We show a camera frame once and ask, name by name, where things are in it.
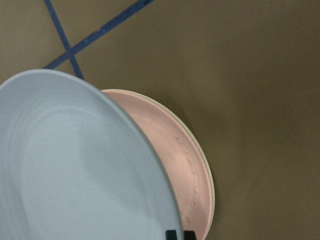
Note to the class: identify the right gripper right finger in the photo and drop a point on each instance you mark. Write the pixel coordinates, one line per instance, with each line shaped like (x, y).
(189, 235)

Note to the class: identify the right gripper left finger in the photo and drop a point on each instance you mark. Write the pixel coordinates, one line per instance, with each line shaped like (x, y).
(171, 234)

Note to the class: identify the pink plate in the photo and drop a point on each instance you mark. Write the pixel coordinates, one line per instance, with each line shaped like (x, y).
(175, 155)

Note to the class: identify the blue plate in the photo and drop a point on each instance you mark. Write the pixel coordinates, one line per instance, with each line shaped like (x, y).
(75, 166)

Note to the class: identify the cream plate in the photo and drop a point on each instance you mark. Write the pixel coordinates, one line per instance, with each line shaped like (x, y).
(207, 170)

